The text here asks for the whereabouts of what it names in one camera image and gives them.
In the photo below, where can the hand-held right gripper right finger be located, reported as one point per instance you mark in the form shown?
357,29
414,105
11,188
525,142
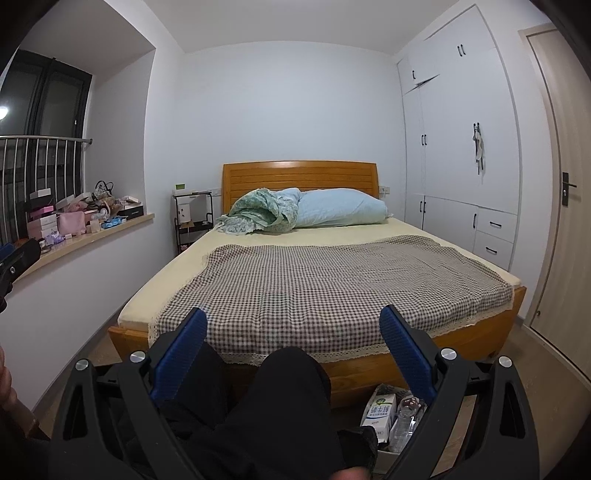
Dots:
406,355

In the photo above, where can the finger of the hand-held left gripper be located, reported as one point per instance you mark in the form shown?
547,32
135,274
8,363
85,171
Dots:
23,258

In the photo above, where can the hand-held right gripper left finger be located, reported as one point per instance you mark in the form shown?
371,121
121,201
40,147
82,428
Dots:
182,355

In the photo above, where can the clear plastic bottle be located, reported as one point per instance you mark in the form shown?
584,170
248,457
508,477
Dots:
406,420

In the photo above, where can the white milk carton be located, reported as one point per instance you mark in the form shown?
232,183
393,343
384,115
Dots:
378,415

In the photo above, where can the cardboard box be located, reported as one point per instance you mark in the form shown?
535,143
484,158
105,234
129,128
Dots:
390,456

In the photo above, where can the person's left hand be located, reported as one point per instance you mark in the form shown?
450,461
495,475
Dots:
3,378

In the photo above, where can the pile of boxes and toiletries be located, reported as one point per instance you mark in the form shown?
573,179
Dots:
46,221

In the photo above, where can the pink bag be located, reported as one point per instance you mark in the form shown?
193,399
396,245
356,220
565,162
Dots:
71,224

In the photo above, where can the beige windowsill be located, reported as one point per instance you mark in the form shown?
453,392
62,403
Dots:
115,230

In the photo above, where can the brown checkered blanket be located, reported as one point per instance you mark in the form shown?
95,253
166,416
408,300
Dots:
323,286

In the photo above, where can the person's right leg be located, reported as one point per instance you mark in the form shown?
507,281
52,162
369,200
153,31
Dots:
277,415

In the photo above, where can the metal window railing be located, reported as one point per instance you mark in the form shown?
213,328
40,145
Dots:
46,138

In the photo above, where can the black bedside rack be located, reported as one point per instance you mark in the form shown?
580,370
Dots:
203,225

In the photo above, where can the dark framed window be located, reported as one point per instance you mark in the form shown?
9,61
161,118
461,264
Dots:
55,106

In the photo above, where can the light blue pillow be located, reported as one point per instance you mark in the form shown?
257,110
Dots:
341,207

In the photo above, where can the green floral quilt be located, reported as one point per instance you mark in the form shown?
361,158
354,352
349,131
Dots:
258,207

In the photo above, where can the beige room door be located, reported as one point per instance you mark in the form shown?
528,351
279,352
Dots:
572,277

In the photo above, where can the white wardrobe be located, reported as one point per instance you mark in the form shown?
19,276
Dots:
452,138

